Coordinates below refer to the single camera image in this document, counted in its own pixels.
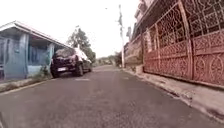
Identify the utility pole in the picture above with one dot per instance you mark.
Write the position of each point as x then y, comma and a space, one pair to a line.
121, 36

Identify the grey asphalt road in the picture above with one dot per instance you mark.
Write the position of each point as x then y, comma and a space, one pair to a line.
103, 100

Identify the tree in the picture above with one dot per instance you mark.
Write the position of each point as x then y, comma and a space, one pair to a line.
80, 40

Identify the black car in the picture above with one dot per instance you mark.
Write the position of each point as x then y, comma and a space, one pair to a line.
68, 61

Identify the red ornate metal gate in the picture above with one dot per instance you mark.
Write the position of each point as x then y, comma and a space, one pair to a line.
190, 46

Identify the pale concrete pavement strip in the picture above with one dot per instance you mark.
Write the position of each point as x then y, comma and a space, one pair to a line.
190, 90

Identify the blue house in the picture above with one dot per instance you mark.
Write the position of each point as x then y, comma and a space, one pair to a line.
23, 53

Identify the pale kerb strip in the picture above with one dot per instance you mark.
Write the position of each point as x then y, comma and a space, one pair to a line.
20, 85

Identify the red fence wall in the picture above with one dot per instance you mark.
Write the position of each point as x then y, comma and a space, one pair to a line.
133, 51

